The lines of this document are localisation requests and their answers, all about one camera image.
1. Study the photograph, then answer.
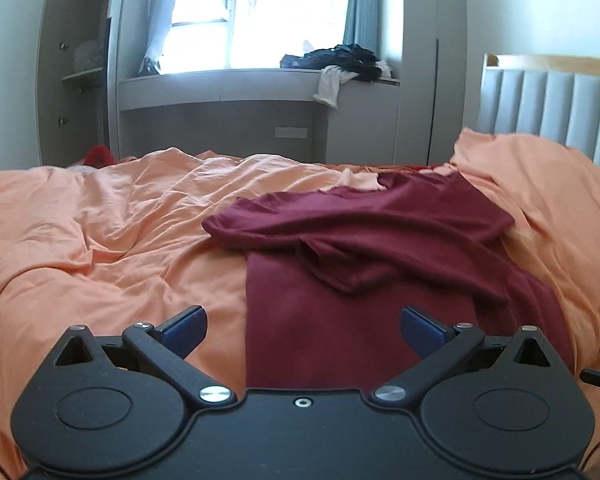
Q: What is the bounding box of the red object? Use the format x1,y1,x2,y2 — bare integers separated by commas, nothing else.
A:
82,146,117,167

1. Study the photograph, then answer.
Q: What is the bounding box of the tall grey wardrobe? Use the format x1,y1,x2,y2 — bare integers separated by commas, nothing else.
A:
395,0,468,166

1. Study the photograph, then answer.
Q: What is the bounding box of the white cloth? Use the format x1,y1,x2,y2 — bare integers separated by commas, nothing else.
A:
313,65,358,110

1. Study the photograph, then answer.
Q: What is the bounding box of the maroon t-shirt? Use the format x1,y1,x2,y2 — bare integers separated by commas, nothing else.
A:
201,170,576,391

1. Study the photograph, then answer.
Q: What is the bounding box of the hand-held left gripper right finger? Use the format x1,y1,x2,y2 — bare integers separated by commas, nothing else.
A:
369,305,552,406

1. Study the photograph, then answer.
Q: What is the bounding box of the grey padded headboard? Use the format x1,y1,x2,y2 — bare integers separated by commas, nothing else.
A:
477,52,600,171

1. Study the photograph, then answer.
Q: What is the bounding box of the open grey wardrobe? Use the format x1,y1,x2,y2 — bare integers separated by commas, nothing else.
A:
35,0,126,168

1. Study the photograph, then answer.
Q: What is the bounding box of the pile of dark clothes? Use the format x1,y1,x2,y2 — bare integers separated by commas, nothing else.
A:
280,44,393,82

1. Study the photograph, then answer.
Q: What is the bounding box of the window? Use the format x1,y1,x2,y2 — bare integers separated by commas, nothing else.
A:
162,0,353,73

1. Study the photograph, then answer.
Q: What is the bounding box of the orange duvet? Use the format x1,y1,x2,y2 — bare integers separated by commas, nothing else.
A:
0,127,600,480

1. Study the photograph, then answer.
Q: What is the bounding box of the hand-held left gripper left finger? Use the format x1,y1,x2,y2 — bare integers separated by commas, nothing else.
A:
54,305,237,407

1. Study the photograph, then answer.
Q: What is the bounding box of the grey window bench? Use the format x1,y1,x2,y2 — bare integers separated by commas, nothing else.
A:
117,67,401,163

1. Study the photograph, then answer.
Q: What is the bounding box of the pale blue sheer curtain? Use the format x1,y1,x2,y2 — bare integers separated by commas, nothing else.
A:
139,0,186,77

